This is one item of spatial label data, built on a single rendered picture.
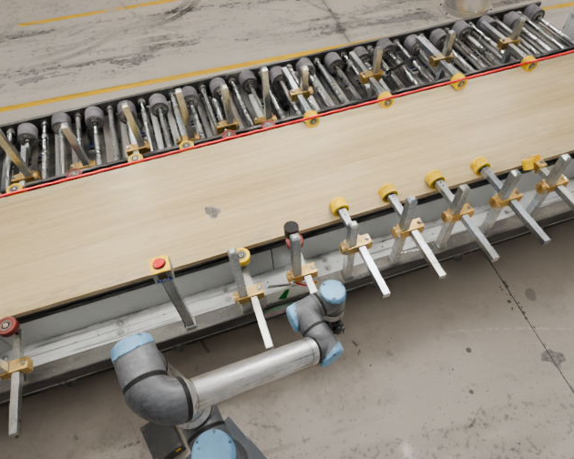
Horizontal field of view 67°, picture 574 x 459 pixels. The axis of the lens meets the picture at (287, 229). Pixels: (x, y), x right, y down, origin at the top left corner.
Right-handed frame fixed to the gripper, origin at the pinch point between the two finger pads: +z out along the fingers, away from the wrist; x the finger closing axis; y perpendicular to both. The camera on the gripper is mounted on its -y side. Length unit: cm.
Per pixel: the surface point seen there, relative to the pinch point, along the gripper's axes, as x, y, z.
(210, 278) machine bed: -42, -48, 11
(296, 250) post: -4.4, -25.3, -24.6
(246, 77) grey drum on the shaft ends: 12, -177, -6
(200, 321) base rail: -51, -28, 12
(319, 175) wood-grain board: 24, -76, -9
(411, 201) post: 45, -26, -34
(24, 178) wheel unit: -124, -134, -5
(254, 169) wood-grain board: -6, -91, -9
